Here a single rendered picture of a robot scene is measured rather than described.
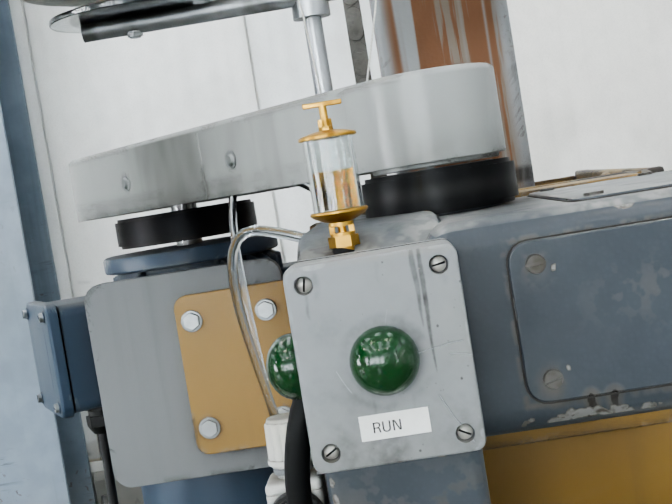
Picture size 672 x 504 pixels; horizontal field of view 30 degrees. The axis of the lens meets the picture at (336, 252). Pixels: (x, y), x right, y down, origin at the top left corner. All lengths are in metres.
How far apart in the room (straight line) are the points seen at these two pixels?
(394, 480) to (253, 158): 0.29
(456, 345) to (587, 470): 0.38
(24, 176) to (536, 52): 2.40
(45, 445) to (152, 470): 4.61
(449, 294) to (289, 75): 5.26
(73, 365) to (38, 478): 4.65
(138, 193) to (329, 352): 0.44
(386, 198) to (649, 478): 0.32
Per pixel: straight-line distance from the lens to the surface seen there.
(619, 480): 0.91
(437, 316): 0.53
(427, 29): 1.08
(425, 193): 0.69
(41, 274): 5.93
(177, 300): 0.97
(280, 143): 0.79
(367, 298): 0.53
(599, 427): 0.85
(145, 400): 1.00
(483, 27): 1.08
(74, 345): 1.01
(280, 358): 0.55
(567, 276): 0.59
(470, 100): 0.70
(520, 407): 0.60
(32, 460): 5.65
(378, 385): 0.52
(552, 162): 5.80
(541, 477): 0.90
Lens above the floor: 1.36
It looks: 3 degrees down
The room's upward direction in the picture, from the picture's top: 9 degrees counter-clockwise
